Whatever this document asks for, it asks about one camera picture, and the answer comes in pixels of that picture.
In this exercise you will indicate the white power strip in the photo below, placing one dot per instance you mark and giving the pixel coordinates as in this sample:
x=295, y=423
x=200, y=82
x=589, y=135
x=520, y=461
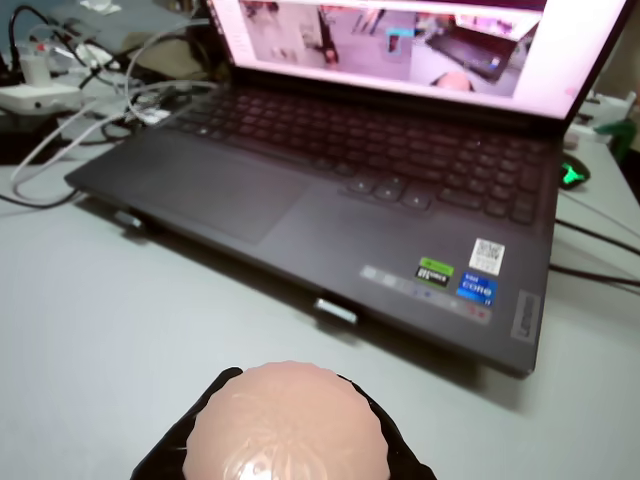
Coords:
x=40, y=97

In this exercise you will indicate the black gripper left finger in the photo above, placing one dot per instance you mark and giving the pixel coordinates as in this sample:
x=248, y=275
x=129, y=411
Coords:
x=167, y=450

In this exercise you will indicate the silver laptop stand tab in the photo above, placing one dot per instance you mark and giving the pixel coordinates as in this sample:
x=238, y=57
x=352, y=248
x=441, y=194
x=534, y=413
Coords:
x=335, y=311
x=131, y=219

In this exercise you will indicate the beige cloth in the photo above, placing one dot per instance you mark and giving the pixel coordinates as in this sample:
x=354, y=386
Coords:
x=165, y=55

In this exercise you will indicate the pink bottle with peach cap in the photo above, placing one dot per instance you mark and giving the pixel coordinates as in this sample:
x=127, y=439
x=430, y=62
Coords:
x=285, y=425

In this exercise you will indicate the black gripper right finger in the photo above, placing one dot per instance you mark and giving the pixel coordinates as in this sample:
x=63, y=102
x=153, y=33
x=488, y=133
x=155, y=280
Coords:
x=402, y=462

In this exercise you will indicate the white charger plug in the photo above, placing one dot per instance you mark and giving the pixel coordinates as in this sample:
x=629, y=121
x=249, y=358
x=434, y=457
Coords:
x=35, y=62

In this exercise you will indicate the grey laptop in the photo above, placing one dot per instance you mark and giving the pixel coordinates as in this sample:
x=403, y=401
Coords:
x=300, y=200

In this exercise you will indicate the green plastic object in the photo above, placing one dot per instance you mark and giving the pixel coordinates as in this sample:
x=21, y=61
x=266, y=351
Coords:
x=620, y=135

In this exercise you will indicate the black mouse with green light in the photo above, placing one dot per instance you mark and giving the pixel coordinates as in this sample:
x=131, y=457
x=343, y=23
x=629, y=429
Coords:
x=574, y=172

